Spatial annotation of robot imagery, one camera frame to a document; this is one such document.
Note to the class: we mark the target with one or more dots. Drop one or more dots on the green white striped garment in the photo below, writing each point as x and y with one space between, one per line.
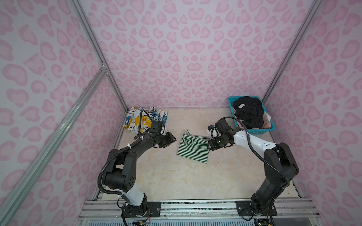
194 147

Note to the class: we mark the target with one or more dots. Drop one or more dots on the teal plastic laundry basket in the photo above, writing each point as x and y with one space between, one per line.
251 131

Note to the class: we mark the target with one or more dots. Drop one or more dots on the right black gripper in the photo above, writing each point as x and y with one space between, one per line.
210 145

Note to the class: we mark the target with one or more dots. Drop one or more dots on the black garment in basket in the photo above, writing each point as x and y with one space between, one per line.
249 111

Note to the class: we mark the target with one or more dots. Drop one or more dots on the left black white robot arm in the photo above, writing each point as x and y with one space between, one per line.
118 175

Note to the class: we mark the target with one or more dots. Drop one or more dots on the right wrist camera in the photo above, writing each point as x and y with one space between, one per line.
219 128

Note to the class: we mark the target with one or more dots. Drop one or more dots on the white yellow blue printed garment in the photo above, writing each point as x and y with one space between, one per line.
138 120

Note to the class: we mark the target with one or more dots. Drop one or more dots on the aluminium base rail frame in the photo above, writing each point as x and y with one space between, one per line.
209 212

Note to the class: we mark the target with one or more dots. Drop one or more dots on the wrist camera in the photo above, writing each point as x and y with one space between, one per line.
157 127
219 128

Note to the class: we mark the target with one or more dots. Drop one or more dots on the diagonal aluminium wall strut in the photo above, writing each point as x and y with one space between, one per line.
30 177

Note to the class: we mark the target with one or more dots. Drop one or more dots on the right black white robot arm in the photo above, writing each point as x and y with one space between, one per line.
280 166

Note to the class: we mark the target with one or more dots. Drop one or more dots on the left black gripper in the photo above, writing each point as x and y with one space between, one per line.
171 140

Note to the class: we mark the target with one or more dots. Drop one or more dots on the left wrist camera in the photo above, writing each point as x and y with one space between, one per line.
157 127

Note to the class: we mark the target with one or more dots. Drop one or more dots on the pink garment in basket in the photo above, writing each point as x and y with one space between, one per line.
267 121

